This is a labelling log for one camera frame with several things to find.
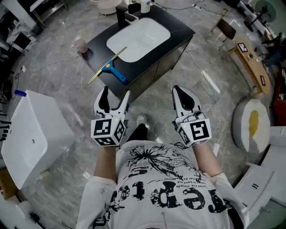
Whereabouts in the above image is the white bottle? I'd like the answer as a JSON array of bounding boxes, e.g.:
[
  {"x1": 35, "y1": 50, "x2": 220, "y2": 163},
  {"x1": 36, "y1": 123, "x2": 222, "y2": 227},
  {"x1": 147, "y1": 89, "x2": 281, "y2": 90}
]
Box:
[{"x1": 140, "y1": 0, "x2": 151, "y2": 14}]

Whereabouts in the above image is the small tablet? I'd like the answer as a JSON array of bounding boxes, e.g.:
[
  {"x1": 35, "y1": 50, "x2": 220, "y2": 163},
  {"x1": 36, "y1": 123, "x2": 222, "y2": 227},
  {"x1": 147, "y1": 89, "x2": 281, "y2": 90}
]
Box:
[{"x1": 237, "y1": 42, "x2": 248, "y2": 54}]

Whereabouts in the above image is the white floor cable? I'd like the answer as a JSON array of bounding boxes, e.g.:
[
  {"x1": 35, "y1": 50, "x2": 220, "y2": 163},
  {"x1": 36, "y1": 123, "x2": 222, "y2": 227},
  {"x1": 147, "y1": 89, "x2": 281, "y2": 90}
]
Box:
[{"x1": 184, "y1": 33, "x2": 223, "y2": 144}]

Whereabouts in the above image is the person's right forearm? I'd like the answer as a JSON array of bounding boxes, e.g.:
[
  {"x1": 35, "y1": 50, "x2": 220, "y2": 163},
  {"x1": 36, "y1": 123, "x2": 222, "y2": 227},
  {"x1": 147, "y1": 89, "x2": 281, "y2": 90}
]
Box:
[{"x1": 191, "y1": 142, "x2": 224, "y2": 178}]

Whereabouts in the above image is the brown chair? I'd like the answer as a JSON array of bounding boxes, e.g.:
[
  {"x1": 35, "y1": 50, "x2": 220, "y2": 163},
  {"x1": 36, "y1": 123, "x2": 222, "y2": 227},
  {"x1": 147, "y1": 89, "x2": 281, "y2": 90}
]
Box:
[{"x1": 209, "y1": 7, "x2": 237, "y2": 51}]

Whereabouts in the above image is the pink round basin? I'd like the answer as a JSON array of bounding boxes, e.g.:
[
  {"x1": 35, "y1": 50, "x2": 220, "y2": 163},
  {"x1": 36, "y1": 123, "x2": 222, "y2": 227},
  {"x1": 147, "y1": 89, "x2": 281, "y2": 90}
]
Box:
[{"x1": 97, "y1": 0, "x2": 122, "y2": 15}]

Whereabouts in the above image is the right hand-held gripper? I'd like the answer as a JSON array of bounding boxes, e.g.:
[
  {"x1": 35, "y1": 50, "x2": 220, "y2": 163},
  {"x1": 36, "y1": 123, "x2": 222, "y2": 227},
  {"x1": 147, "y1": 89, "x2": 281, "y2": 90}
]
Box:
[{"x1": 171, "y1": 85, "x2": 212, "y2": 147}]

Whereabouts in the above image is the black standing fan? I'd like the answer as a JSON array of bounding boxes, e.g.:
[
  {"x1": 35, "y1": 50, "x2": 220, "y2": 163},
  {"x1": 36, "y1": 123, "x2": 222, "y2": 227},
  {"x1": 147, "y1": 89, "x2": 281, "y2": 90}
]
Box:
[{"x1": 244, "y1": 0, "x2": 277, "y2": 32}]

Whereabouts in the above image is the pink cup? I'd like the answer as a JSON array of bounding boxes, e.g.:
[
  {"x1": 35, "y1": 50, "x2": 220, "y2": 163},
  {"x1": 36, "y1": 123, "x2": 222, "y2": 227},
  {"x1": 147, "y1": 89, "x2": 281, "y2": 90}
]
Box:
[{"x1": 74, "y1": 38, "x2": 88, "y2": 54}]

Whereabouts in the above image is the dark vanity cabinet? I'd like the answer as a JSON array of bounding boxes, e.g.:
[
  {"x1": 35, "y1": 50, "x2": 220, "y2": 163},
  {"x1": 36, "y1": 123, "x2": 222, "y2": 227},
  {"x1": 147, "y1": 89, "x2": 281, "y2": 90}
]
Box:
[{"x1": 76, "y1": 4, "x2": 196, "y2": 102}]

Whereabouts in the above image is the white bathtub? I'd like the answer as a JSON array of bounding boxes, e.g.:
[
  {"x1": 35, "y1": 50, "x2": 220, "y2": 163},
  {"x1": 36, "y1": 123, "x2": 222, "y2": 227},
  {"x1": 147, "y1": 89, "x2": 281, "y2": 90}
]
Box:
[{"x1": 0, "y1": 89, "x2": 75, "y2": 190}]

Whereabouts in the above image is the white soap tray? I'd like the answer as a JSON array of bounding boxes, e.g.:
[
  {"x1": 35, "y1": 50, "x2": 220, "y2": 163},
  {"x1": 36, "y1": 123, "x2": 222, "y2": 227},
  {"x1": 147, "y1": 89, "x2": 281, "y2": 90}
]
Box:
[{"x1": 124, "y1": 13, "x2": 138, "y2": 24}]

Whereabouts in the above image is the white toilet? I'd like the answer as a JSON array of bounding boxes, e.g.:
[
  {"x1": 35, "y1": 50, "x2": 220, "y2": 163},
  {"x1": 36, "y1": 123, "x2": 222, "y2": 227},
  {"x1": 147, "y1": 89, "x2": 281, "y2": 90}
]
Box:
[{"x1": 233, "y1": 126, "x2": 286, "y2": 208}]

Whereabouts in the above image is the white and yellow pouf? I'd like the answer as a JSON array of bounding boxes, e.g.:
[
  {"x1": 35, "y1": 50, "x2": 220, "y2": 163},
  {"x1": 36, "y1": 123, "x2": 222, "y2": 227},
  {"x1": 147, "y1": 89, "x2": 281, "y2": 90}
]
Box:
[{"x1": 232, "y1": 98, "x2": 271, "y2": 154}]

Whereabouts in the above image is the person's grey shoe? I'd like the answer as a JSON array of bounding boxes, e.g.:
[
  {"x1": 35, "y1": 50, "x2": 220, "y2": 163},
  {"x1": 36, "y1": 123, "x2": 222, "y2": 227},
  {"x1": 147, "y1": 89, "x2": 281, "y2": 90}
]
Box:
[{"x1": 136, "y1": 114, "x2": 150, "y2": 128}]

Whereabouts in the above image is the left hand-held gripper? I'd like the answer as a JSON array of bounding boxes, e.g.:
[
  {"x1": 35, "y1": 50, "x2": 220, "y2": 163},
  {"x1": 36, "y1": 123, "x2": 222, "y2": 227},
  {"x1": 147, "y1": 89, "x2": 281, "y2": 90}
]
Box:
[{"x1": 90, "y1": 85, "x2": 131, "y2": 148}]

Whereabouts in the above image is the white sink basin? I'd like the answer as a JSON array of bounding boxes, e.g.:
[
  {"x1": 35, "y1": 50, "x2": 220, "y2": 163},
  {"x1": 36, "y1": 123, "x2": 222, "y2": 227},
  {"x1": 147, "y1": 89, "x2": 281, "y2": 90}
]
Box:
[{"x1": 105, "y1": 17, "x2": 172, "y2": 63}]

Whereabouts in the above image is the person's black trouser leg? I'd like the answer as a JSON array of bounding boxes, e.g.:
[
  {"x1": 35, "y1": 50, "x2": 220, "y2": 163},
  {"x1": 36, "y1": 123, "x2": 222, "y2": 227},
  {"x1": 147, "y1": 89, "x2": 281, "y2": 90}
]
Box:
[{"x1": 126, "y1": 123, "x2": 148, "y2": 144}]

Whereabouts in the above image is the white printed shirt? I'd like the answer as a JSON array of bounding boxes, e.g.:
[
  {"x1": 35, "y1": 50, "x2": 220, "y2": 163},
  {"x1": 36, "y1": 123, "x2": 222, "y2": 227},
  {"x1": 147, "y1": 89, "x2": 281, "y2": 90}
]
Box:
[{"x1": 75, "y1": 140, "x2": 250, "y2": 229}]

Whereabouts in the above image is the black faucet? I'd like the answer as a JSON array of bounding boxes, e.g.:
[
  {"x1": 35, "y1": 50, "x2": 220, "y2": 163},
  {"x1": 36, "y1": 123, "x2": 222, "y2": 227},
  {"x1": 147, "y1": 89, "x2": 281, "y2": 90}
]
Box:
[{"x1": 115, "y1": 5, "x2": 129, "y2": 25}]

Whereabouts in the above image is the person's left forearm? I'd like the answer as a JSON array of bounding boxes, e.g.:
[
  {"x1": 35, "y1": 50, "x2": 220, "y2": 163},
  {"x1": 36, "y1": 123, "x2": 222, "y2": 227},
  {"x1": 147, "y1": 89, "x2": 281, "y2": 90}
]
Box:
[{"x1": 93, "y1": 144, "x2": 122, "y2": 182}]

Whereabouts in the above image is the blue and yellow squeegee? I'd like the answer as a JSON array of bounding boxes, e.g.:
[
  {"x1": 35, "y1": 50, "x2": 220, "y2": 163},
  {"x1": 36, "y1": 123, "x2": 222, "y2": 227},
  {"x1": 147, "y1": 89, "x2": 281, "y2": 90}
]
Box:
[{"x1": 87, "y1": 46, "x2": 129, "y2": 85}]

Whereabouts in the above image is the wooden bench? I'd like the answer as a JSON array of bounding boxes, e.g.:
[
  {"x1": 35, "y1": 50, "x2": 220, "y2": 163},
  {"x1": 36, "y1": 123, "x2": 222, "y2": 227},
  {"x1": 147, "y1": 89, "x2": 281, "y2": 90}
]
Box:
[{"x1": 221, "y1": 36, "x2": 271, "y2": 95}]

